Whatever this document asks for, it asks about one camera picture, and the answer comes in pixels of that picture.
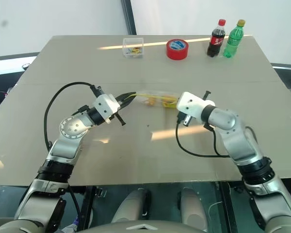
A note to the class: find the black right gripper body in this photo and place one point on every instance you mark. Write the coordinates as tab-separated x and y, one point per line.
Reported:
187	121

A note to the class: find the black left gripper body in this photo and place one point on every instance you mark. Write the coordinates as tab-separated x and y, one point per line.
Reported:
120	104

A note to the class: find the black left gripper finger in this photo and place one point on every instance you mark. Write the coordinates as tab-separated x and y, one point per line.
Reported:
127	95
127	102

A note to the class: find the clear zip plastic bag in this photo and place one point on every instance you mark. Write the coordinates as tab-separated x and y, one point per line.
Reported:
157	97

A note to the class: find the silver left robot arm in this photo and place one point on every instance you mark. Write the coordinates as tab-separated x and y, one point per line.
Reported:
68	136

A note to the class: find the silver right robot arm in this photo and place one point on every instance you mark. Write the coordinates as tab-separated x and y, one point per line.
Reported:
237	143

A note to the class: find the small colourful clips pile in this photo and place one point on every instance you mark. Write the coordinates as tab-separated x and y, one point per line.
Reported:
135	51

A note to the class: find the clear plastic box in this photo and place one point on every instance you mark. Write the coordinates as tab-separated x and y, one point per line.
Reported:
133	46

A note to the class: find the red tape roll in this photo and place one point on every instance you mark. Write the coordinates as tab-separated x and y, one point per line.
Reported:
177	52

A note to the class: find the cola bottle red cap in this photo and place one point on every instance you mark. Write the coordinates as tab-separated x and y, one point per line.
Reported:
215	41

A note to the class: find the grey rounded robot knee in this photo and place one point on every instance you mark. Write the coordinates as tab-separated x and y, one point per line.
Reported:
192	210
131	206

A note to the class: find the green bottle yellow cap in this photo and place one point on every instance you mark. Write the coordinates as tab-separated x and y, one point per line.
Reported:
232	42

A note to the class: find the black table leg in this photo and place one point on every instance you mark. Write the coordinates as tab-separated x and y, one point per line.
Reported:
229	208
87	208

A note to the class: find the red white small gadget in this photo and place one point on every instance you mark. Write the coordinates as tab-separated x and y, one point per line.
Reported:
9	90

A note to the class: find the grey robot torso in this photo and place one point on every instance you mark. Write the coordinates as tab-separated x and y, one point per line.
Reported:
140	227

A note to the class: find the blue shoe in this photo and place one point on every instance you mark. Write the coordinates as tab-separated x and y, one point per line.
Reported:
75	221

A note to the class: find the dark wall post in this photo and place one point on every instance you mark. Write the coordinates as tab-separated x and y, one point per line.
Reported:
129	18

